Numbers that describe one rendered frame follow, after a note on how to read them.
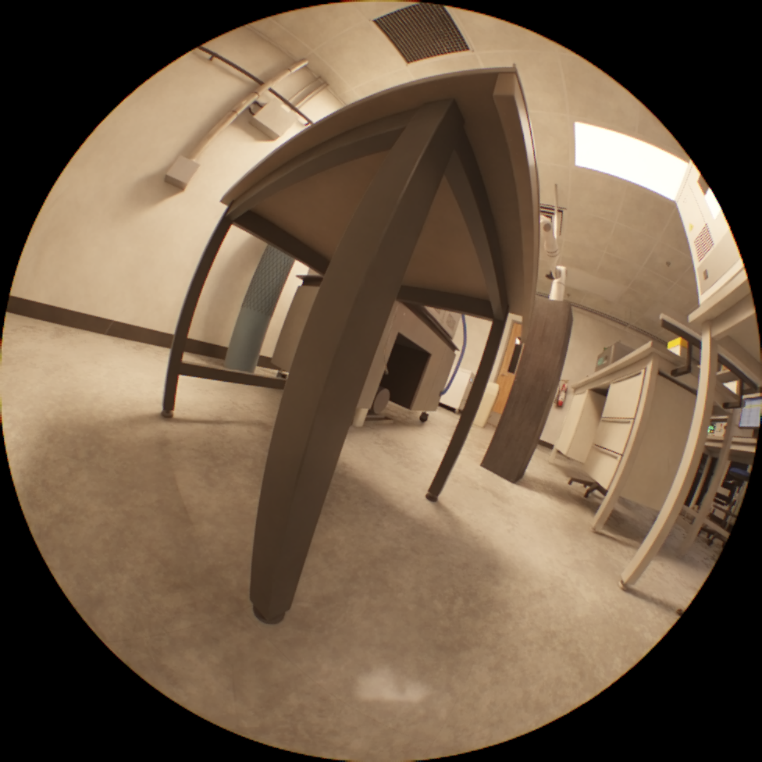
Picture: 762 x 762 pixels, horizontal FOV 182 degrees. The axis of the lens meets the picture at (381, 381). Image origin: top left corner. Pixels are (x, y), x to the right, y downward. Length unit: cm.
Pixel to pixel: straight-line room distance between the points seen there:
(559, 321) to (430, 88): 138
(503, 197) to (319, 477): 44
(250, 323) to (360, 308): 149
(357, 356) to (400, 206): 11
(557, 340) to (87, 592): 178
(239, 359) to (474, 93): 163
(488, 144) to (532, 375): 126
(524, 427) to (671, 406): 89
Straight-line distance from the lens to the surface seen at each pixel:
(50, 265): 204
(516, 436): 143
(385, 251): 17
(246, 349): 164
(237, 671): 37
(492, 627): 53
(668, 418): 151
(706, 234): 111
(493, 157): 39
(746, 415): 334
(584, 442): 241
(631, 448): 128
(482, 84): 34
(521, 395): 144
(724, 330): 98
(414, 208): 20
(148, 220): 190
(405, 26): 257
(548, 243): 162
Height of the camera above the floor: 36
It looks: 4 degrees down
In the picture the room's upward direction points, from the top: 20 degrees clockwise
